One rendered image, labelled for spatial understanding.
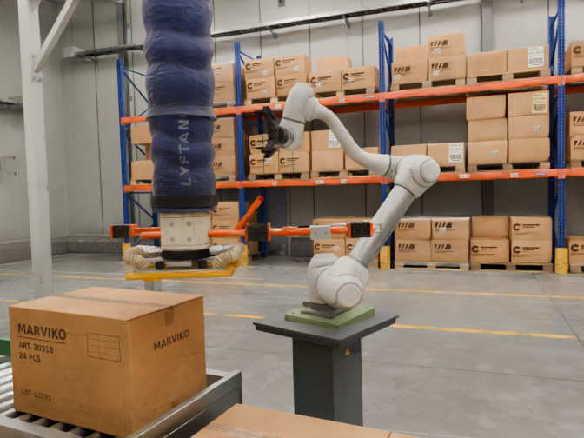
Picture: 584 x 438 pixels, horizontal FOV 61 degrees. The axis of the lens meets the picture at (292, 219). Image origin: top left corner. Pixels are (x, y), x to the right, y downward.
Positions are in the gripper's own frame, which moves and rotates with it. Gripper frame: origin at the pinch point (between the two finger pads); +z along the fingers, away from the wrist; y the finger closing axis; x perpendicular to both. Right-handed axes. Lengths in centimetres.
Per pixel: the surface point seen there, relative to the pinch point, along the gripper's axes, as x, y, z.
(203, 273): 6, 49, 34
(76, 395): 55, 92, 40
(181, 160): 14.1, 12.3, 32.4
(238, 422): 3, 103, 20
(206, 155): 8.4, 10.8, 26.0
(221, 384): 18, 97, 5
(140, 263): 27, 45, 39
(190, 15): 9.4, -33.7, 30.8
